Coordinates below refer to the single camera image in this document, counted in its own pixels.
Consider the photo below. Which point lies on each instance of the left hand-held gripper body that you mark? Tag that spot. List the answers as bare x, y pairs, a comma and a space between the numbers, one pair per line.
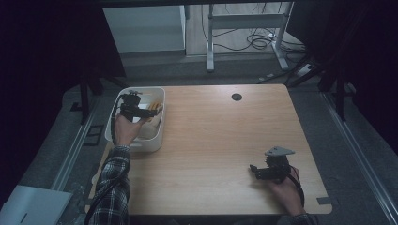
130, 106

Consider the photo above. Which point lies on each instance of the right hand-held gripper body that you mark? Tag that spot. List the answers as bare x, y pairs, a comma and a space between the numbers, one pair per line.
275, 165

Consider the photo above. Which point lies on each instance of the orange striped soft thing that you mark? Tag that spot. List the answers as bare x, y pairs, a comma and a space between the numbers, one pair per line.
156, 105

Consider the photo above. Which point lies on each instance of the white plastic bin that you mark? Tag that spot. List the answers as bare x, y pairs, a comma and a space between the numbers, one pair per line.
150, 146

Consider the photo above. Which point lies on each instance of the person's left hand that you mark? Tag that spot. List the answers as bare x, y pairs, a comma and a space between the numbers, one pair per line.
125, 131

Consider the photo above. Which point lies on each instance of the person's right hand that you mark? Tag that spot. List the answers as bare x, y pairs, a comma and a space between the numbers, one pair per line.
284, 193

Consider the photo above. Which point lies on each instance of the beige soft thing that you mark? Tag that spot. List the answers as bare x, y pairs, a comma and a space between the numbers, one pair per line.
150, 128

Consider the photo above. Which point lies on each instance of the black metal stand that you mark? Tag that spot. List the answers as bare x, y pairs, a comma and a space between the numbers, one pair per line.
340, 100
84, 100

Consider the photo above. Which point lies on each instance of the grey tape strip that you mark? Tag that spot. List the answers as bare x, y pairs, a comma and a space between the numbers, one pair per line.
323, 200

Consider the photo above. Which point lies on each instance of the black round table grommet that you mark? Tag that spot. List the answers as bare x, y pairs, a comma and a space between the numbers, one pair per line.
237, 97

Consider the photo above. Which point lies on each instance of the white cabinet panel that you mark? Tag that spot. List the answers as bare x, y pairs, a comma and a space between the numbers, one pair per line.
144, 28

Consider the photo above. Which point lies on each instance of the white power strip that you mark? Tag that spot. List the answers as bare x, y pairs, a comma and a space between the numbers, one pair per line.
304, 70

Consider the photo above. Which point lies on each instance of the white flat box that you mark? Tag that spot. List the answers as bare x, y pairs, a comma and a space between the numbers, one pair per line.
31, 206

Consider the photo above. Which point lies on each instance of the black square floor frame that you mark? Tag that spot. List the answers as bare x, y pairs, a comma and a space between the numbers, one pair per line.
94, 135

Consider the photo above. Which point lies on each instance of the aluminium floor rail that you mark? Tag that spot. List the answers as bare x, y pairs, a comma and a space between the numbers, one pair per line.
359, 156
75, 146

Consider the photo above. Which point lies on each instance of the grey metal desk frame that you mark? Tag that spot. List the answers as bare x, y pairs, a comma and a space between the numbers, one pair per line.
244, 21

